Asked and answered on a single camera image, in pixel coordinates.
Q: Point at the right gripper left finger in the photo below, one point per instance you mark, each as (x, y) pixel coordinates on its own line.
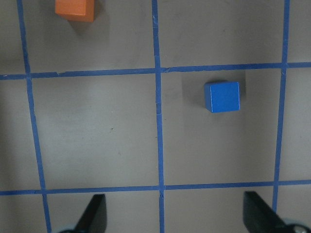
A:
(94, 218)

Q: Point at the orange wooden block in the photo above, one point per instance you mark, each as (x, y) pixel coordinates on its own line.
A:
(75, 10)

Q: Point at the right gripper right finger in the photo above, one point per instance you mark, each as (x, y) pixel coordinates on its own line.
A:
(258, 217)

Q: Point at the blue wooden block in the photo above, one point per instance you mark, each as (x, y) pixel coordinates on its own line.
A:
(222, 96)

